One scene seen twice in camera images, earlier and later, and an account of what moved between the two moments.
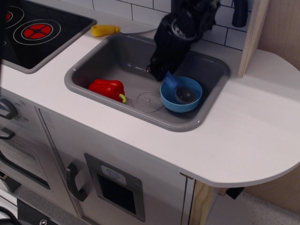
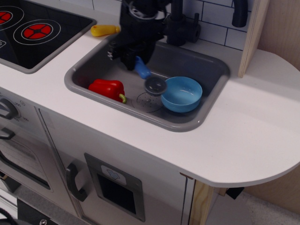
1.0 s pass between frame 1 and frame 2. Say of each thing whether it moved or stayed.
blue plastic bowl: stayed
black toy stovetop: stayed
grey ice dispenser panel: stayed
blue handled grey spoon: moved
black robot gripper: moved
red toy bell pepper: stayed
